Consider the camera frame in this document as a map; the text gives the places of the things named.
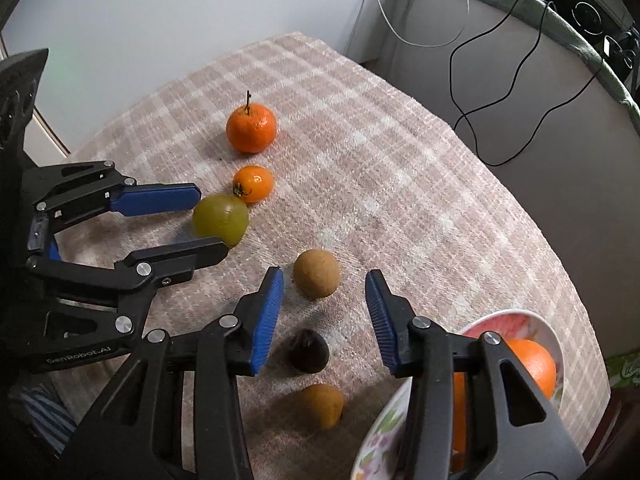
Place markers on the small tangerine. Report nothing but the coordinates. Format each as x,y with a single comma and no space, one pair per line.
320,405

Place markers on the white partition panel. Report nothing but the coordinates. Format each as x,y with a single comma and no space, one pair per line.
150,5

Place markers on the green grape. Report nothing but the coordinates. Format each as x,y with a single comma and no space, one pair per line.
220,220

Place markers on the orange cherry tomato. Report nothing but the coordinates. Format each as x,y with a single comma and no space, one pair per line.
253,183

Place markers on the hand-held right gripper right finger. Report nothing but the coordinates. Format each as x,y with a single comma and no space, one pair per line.
382,320

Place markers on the black inline controller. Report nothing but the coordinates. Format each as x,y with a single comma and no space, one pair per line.
610,47

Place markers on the tangerine with stem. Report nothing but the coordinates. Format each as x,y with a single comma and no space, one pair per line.
251,127

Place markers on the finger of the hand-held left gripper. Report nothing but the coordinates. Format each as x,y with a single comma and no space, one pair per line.
170,260
155,199

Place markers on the blue striped clothing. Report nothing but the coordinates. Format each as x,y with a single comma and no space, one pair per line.
45,412

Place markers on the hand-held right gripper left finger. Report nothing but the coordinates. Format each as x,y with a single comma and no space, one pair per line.
267,320

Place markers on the white floral plate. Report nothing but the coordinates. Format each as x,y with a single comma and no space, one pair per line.
385,435

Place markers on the dark brown chestnut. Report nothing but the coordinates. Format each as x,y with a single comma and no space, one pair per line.
309,352

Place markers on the small brown kiwi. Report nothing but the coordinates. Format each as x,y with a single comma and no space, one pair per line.
316,274

